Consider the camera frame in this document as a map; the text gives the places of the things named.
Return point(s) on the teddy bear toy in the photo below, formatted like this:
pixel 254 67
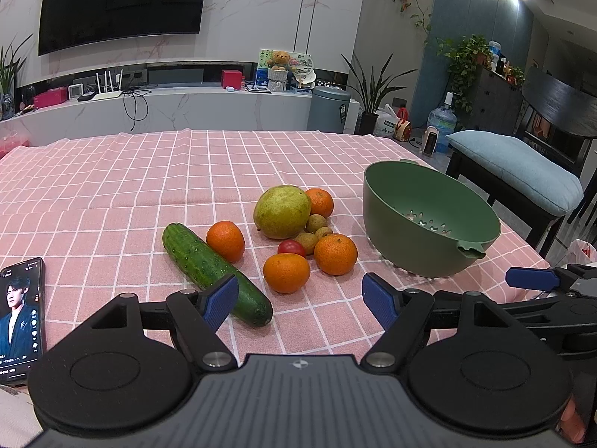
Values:
pixel 279 60

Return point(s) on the blue water jug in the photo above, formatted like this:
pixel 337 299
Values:
pixel 444 120

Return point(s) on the left potted plant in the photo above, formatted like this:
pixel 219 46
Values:
pixel 11 64

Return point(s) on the potted long-leaf plant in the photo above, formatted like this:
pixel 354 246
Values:
pixel 371 90

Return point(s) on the red box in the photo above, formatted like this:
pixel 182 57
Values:
pixel 232 79

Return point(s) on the black wall television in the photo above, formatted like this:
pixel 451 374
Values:
pixel 72 23

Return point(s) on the orange tangerine back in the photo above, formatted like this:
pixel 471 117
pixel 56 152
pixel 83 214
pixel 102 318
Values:
pixel 322 202

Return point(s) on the white plastic bag floor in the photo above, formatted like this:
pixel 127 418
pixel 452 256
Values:
pixel 581 252

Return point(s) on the orange tangerine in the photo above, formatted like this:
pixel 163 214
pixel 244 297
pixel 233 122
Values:
pixel 322 202
pixel 335 254
pixel 286 273
pixel 227 240

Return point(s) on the green ivy plant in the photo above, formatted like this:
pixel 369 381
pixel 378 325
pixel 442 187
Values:
pixel 466 58

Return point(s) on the pink storage box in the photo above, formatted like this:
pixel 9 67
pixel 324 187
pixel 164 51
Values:
pixel 51 97

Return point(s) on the dark drawer cabinet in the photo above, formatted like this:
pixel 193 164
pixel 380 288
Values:
pixel 495 104

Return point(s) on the black bench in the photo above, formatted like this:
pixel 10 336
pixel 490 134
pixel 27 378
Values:
pixel 543 224

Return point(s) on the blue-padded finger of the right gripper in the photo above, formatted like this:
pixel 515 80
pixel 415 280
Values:
pixel 532 279

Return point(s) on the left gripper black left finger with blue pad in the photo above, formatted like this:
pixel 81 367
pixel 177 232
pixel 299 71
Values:
pixel 196 316

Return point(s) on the grey pedal trash bin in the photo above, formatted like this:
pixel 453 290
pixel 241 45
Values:
pixel 329 108

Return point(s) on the black smartphone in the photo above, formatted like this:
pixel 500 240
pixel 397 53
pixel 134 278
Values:
pixel 22 322

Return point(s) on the brown longan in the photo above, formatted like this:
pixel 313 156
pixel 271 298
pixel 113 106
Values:
pixel 308 241
pixel 323 232
pixel 315 222

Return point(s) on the white plastic bag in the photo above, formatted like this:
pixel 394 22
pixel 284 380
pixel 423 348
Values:
pixel 386 122

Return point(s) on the red tomato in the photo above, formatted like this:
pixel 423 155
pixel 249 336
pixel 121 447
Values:
pixel 291 247

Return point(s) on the small white heater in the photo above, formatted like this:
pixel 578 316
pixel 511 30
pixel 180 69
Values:
pixel 429 141

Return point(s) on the green cucumber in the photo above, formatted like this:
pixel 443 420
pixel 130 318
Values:
pixel 204 266

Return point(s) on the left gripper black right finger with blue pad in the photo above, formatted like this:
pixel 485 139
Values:
pixel 404 316

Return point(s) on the light blue cushion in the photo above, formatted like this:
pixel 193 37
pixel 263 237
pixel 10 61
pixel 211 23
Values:
pixel 492 159

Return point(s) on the pink checked tablecloth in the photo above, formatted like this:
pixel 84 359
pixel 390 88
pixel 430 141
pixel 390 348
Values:
pixel 94 211

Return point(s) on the green colander bowl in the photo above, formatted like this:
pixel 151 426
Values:
pixel 424 221

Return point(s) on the white wifi router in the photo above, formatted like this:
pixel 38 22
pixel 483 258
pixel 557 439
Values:
pixel 110 87

